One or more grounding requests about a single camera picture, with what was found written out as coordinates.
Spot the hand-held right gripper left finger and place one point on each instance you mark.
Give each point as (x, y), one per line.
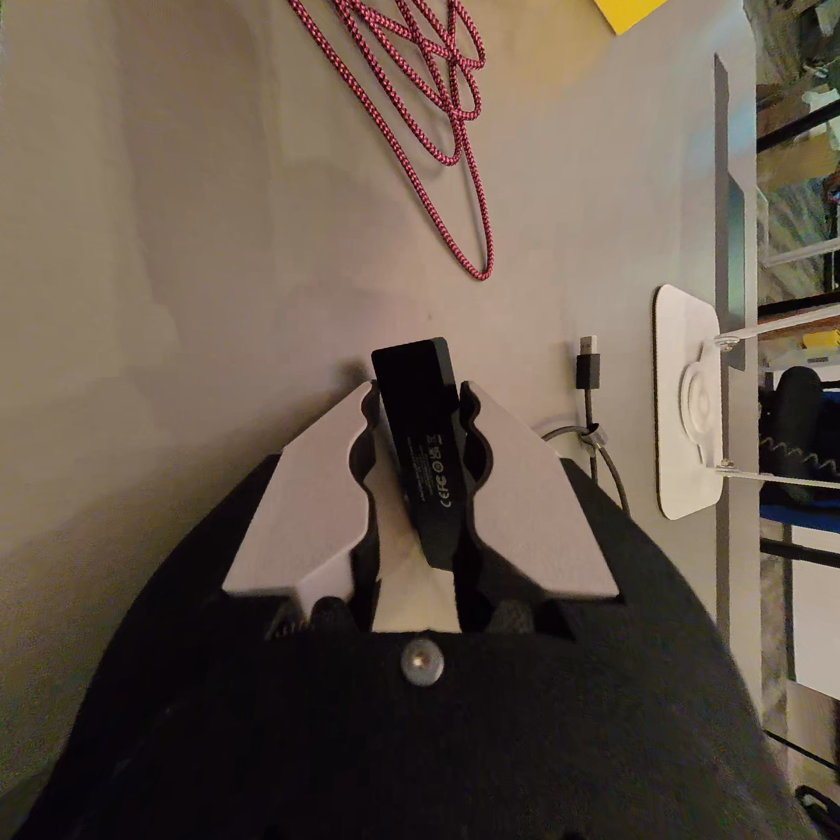
(295, 518)

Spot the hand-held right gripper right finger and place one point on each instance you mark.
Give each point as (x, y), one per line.
(544, 525)

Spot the yellow plastic bin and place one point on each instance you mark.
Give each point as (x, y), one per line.
(630, 13)

